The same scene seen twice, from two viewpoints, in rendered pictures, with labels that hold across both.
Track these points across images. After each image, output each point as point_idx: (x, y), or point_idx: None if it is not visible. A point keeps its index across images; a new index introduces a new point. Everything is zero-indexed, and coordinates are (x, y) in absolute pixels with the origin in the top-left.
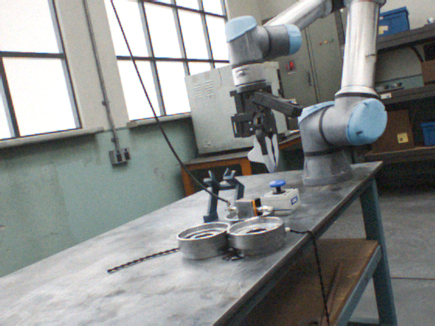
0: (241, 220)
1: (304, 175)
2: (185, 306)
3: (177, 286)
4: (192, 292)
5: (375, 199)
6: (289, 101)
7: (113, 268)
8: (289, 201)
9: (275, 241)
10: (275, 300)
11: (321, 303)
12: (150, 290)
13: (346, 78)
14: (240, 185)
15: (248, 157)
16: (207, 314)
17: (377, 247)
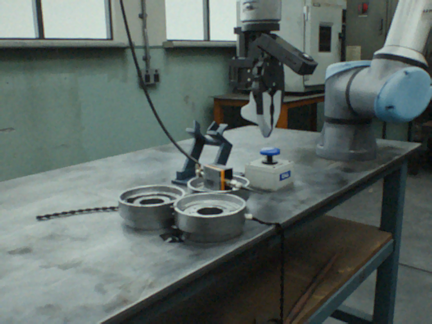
0: (202, 190)
1: (319, 144)
2: (69, 296)
3: (85, 262)
4: (92, 276)
5: (401, 186)
6: (300, 53)
7: (43, 216)
8: (276, 176)
9: (224, 231)
10: (247, 279)
11: (295, 296)
12: (54, 258)
13: (391, 35)
14: (226, 143)
15: (242, 113)
16: (81, 317)
17: (388, 242)
